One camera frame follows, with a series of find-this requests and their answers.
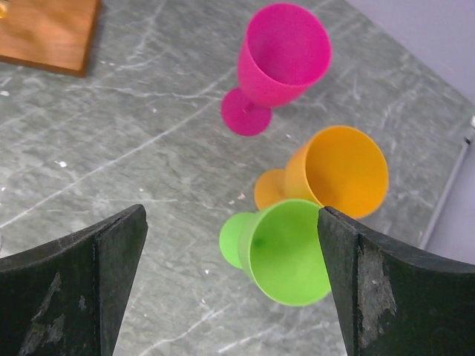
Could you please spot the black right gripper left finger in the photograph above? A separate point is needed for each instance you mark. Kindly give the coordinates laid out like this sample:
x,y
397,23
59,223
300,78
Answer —
x,y
68,296

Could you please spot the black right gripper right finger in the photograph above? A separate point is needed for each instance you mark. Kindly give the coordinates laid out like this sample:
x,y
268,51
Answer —
x,y
393,298

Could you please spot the green plastic wine glass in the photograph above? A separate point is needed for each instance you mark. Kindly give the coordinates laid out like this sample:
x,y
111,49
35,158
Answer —
x,y
279,250

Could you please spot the orange plastic wine glass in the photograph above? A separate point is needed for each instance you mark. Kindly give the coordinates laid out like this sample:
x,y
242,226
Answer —
x,y
340,167

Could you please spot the brown wooden rack base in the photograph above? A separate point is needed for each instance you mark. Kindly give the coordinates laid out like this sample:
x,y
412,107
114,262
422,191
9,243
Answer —
x,y
54,35

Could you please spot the pink plastic wine glass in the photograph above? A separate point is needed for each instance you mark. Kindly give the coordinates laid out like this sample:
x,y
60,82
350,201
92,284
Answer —
x,y
285,50

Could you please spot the aluminium table edge rail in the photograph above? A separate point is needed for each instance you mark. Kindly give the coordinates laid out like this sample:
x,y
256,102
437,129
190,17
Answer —
x,y
466,142

